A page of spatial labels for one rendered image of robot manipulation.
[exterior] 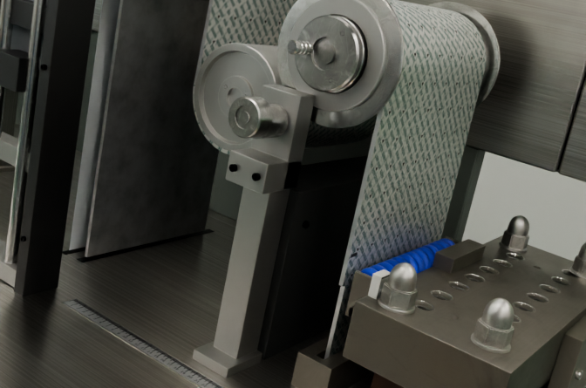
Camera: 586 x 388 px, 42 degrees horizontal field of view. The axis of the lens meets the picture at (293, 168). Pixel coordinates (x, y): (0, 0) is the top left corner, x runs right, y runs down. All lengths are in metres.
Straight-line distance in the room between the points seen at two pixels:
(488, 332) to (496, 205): 2.86
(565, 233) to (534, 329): 2.70
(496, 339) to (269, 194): 0.26
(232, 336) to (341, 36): 0.34
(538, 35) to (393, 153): 0.32
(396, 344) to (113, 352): 0.30
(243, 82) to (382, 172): 0.18
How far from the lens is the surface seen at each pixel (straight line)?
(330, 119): 0.79
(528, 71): 1.05
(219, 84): 0.88
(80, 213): 1.08
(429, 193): 0.92
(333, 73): 0.76
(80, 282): 1.01
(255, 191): 0.77
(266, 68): 0.83
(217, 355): 0.86
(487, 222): 3.61
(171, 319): 0.94
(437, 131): 0.89
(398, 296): 0.75
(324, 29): 0.77
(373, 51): 0.75
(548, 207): 3.51
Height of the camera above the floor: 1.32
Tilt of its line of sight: 14 degrees down
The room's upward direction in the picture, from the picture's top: 12 degrees clockwise
